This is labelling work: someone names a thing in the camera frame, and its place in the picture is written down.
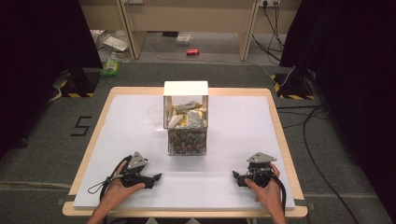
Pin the crumpled plastic packaging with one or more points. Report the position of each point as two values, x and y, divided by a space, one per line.
112 43

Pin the white table sheet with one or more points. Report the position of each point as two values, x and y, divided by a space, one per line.
236 130

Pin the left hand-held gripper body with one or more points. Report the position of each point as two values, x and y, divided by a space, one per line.
136 161

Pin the red drink can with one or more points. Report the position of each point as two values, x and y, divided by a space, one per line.
192 51

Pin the black stand base striped tape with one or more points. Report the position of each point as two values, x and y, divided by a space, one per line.
292 87
79 84

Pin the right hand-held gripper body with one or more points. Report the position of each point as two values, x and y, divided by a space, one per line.
260 171

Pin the pile of dark mixed scraps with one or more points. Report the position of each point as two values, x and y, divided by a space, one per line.
187 141

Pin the clear bin with white lid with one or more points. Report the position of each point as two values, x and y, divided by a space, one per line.
186 88

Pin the black curtain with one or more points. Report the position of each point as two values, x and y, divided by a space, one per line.
40 62
351 77

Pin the clear plastic cup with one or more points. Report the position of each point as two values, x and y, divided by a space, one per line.
154 114

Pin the green packet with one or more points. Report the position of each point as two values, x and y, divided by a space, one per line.
110 66

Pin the person's right hand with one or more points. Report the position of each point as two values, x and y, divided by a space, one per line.
271 194

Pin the grey crumpled wrapper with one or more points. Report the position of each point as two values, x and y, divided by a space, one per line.
187 107

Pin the light wooden desk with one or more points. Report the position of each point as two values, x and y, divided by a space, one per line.
193 15

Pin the white crumpled wrapper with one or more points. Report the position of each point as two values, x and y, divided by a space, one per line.
175 121

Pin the person's left hand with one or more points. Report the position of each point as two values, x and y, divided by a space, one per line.
116 191

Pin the clear plastic bag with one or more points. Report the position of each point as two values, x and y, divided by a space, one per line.
183 39

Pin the silver crumpled wrapper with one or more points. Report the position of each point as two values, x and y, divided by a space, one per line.
195 118

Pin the white wall socket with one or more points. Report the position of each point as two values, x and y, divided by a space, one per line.
269 2

